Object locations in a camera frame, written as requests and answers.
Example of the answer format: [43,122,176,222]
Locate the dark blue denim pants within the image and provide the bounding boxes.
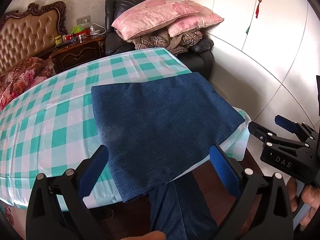
[91,73,244,239]

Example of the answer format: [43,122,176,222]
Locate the right hand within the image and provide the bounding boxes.
[286,177,320,231]

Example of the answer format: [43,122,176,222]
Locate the white wardrobe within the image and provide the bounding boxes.
[192,0,319,127]

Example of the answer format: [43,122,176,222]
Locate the teal checkered bed sheet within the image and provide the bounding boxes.
[1,48,250,208]

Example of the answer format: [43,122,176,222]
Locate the black leather armchair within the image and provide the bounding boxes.
[105,0,214,80]

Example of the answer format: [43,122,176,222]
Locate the plaid folded blanket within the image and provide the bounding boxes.
[128,28,203,56]

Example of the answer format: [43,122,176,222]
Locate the red floral quilt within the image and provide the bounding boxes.
[0,57,56,111]

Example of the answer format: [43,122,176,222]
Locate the dark wooden nightstand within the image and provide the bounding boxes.
[36,35,105,74]

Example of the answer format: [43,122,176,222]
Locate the pink satin pillow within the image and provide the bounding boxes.
[112,0,199,41]

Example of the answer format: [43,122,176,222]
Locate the yellow jar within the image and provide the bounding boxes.
[55,35,63,46]

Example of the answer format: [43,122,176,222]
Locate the red tin box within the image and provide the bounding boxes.
[64,28,91,42]

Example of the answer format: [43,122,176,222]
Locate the tufted beige headboard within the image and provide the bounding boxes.
[1,1,67,74]

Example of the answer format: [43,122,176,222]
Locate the green crumpled bag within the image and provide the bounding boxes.
[71,25,84,34]

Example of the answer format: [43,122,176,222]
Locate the white charger cable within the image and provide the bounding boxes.
[88,23,107,36]

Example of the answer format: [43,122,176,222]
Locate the wall power socket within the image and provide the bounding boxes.
[76,15,91,25]

